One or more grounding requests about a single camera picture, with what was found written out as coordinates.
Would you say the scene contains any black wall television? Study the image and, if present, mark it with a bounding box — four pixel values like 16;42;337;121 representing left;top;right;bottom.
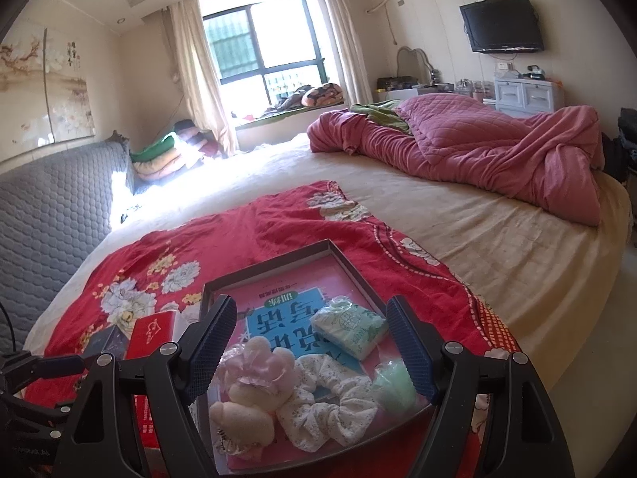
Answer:
459;0;545;54

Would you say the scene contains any vanity mirror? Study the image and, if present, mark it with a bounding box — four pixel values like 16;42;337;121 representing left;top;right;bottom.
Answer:
397;46;433;85

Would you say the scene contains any green cloth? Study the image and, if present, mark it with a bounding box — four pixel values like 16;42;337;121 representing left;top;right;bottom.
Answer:
351;101;411;133

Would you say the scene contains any grey quilted headboard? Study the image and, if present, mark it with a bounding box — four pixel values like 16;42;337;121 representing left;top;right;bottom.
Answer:
0;140;135;354

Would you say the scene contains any soft tissue pack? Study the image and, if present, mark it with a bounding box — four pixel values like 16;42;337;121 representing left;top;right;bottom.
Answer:
316;296;389;360

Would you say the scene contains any white floral scrunchie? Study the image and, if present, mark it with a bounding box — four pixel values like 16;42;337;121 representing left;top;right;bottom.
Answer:
276;356;381;451

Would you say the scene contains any stack of folded blankets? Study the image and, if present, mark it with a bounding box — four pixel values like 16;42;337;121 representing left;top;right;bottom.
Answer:
129;119;220;177

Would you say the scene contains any cream plush toy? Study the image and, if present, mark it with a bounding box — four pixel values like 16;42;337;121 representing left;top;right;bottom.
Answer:
209;336;294;461

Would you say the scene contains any black cable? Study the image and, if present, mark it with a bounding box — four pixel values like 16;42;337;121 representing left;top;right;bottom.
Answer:
0;304;17;355

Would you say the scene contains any bed with cream sheet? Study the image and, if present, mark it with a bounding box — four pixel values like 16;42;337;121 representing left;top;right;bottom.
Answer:
22;139;630;409

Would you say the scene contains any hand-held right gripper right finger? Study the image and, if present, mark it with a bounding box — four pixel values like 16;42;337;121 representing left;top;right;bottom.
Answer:
385;295;575;478

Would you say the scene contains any red tissue box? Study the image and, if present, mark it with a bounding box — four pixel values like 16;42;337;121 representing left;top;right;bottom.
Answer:
124;310;200;469

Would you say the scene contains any cream curtain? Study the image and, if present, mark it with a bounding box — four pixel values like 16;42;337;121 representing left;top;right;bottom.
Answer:
169;0;238;157
318;0;374;108

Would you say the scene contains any patterned pillow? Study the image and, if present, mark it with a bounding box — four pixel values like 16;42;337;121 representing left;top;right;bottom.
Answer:
276;83;344;110

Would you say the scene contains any white drawer cabinet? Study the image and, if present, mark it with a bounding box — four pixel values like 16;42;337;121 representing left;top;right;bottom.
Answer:
494;74;565;115

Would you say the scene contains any dark bag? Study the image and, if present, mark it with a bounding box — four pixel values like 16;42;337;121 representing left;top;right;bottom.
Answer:
617;107;637;180

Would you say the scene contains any pale green soft puff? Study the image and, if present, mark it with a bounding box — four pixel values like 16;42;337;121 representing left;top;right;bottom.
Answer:
373;363;419;411

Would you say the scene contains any grey cardboard tray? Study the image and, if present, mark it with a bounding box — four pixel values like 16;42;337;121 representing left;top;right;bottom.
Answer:
197;239;439;474

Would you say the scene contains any dark framed window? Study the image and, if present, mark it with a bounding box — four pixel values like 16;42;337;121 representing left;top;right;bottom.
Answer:
201;0;326;110

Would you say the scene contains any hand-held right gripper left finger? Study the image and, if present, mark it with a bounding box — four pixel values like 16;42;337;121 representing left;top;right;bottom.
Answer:
55;294;238;478

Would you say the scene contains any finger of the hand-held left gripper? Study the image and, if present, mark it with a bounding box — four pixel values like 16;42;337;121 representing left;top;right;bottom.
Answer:
30;353;89;379

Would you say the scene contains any floral wall painting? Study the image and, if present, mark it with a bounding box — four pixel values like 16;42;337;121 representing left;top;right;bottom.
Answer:
0;27;96;155

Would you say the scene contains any red floral blanket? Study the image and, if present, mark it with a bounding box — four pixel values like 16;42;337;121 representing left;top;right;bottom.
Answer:
22;180;523;478

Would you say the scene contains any green window seat cushion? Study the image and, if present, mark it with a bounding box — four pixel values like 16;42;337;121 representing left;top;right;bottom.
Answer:
234;104;349;131

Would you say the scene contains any pink and blue book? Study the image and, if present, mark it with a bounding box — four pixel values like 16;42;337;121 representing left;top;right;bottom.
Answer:
211;254;434;474

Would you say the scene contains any pink quilted duvet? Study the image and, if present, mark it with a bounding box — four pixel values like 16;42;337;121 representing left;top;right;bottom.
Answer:
306;94;605;227

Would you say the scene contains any black square box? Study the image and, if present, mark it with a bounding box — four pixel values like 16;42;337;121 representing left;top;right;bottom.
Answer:
82;326;133;359

